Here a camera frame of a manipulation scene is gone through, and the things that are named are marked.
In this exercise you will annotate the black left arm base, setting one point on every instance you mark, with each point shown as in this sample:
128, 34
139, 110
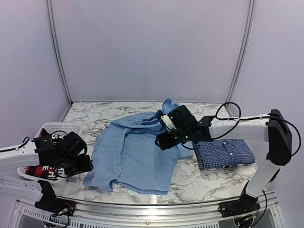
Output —
51, 203

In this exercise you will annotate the light blue long sleeve shirt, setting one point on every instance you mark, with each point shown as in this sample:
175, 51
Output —
125, 154

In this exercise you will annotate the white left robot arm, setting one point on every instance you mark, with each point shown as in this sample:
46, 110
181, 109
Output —
19, 156

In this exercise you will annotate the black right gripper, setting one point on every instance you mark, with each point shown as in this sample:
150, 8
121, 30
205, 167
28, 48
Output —
165, 143

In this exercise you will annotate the aluminium front frame rail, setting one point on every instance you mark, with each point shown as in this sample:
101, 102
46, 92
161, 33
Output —
209, 214

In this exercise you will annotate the left aluminium corner post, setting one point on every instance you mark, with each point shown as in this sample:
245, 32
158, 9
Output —
57, 55

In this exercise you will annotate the aluminium corner post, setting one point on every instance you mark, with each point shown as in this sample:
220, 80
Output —
57, 55
243, 49

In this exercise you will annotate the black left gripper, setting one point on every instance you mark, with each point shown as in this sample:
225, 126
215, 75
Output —
85, 166

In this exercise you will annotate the blue checked folded shirt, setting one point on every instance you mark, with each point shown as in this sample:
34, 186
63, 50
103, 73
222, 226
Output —
221, 154

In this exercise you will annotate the red black plaid shirt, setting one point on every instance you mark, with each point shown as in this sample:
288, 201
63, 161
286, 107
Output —
47, 172

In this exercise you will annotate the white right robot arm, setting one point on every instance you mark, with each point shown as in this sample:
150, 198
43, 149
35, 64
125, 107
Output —
269, 136

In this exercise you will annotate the white plastic laundry basket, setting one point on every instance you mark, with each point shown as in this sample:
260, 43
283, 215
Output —
51, 127

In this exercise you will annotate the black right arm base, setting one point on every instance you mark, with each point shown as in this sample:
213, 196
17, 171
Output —
244, 204

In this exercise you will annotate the right aluminium corner post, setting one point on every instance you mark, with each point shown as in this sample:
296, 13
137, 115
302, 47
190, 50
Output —
243, 49

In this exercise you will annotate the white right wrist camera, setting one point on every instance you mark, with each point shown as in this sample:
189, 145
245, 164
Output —
166, 122

